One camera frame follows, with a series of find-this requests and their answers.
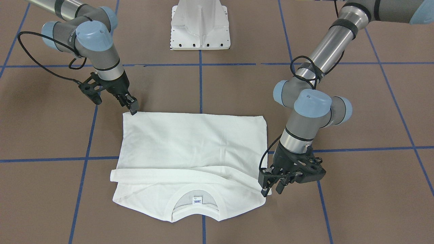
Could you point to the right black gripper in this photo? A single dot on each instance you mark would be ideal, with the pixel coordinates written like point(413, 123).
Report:
point(118, 86)

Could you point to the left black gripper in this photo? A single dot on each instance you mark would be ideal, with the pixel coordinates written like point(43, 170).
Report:
point(282, 160)

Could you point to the white printed t-shirt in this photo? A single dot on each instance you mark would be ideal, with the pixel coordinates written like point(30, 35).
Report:
point(172, 165)

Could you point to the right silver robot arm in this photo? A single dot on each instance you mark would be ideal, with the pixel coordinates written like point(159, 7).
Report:
point(86, 32)

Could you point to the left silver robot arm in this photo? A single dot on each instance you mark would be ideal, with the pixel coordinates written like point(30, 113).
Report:
point(312, 109)

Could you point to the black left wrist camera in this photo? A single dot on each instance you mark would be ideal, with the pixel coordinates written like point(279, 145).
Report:
point(309, 170)

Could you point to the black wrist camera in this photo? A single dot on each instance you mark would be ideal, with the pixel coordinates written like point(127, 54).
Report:
point(309, 170)
point(92, 88)

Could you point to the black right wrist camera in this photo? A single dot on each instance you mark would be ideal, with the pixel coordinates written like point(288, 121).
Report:
point(92, 88)

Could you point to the white pedestal column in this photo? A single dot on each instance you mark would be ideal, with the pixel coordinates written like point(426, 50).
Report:
point(200, 25)

